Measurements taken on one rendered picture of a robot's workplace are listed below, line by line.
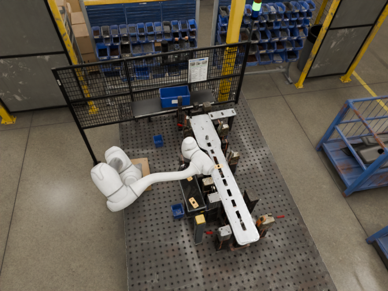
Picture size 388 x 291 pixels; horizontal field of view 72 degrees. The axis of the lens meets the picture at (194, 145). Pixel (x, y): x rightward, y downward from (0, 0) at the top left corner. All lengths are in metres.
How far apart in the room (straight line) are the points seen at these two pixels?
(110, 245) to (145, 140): 1.22
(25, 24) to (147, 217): 2.54
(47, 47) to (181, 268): 2.95
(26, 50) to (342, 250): 4.35
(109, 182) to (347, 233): 2.86
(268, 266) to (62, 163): 2.83
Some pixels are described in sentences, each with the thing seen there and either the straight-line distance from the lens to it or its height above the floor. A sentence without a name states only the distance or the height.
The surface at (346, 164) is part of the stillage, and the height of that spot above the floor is 0.16.
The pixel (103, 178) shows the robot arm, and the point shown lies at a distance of 1.73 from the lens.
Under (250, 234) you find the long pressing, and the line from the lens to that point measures 2.22.
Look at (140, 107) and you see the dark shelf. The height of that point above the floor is 1.03.
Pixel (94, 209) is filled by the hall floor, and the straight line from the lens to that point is 3.50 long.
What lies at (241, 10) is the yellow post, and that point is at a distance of 2.79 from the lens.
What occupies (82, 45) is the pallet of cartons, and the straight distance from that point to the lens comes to 4.84.
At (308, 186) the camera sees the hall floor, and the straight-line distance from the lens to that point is 3.84.
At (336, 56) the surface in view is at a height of 0.53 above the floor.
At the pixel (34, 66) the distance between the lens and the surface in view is 4.09.
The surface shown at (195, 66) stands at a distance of 2.87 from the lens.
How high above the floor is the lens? 3.03
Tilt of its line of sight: 52 degrees down
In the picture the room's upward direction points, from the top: 3 degrees clockwise
